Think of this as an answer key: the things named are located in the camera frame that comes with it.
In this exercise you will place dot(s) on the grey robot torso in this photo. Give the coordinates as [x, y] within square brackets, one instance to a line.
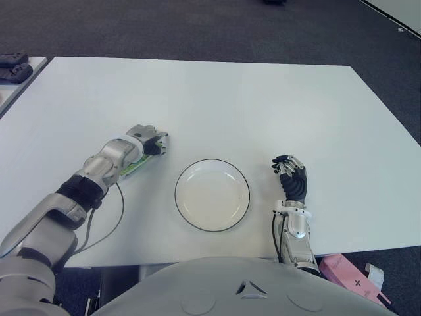
[243, 286]

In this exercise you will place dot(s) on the pink cardboard box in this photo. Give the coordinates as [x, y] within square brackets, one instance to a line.
[343, 270]

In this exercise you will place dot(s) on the green white toothpaste tube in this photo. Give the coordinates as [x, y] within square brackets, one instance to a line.
[135, 168]

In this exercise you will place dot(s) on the white paper tag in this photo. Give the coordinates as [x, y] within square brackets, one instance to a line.
[375, 276]

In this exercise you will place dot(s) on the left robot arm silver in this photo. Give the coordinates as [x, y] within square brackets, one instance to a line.
[98, 164]

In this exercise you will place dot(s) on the white plate with black rim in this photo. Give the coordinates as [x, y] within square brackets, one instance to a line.
[212, 197]

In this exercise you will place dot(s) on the black game controller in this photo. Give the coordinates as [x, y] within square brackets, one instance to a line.
[19, 71]
[13, 57]

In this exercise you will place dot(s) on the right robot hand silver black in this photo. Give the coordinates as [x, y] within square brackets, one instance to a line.
[294, 184]

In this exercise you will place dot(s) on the white side table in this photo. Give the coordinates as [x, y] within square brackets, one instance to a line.
[10, 93]

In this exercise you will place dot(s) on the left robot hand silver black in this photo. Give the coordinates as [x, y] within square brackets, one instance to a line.
[148, 131]

